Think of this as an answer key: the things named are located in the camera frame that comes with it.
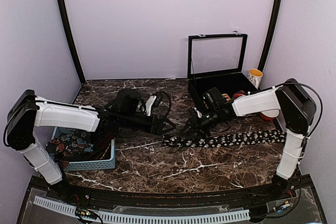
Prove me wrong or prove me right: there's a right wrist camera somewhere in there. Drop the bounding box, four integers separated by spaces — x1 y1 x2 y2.
202 87 227 111

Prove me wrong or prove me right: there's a left black frame post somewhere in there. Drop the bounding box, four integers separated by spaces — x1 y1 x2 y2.
57 0 86 85

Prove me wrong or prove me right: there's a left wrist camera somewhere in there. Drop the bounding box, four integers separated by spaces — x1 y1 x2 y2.
113 89 141 115

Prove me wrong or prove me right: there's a black front rail base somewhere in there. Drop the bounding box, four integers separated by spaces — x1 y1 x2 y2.
68 184 275 209

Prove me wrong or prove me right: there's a light blue plastic basket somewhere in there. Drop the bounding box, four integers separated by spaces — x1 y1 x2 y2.
46 127 116 171

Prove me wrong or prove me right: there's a white yellow mug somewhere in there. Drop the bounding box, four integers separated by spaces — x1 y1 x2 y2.
247 68 263 89

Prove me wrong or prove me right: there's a tan striped rolled tie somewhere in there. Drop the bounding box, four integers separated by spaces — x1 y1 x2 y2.
222 93 232 102

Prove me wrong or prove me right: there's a right black frame post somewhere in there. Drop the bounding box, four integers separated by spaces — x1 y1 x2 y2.
257 0 281 72

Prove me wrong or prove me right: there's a black frame post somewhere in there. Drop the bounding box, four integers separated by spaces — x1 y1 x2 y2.
57 0 86 85
257 0 281 72

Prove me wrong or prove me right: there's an orange white bowl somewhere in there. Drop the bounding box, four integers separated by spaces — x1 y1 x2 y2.
259 110 279 121

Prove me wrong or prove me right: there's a white slotted cable duct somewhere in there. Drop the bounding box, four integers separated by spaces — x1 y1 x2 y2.
33 196 250 223

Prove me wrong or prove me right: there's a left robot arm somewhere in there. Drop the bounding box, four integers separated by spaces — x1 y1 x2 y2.
3 88 176 201

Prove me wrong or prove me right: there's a black glass-lid tie box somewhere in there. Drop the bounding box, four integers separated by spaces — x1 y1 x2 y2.
187 33 258 111

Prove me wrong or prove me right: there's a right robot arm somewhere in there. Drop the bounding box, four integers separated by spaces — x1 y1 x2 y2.
180 78 317 200

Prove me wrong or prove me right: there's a red black rolled tie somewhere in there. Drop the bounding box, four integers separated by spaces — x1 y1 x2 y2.
233 90 246 99

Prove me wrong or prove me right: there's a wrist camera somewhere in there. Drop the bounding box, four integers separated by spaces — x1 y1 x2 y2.
113 89 141 115
202 87 227 111

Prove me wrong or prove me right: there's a black white patterned tie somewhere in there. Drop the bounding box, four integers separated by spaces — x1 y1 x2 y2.
162 130 286 148

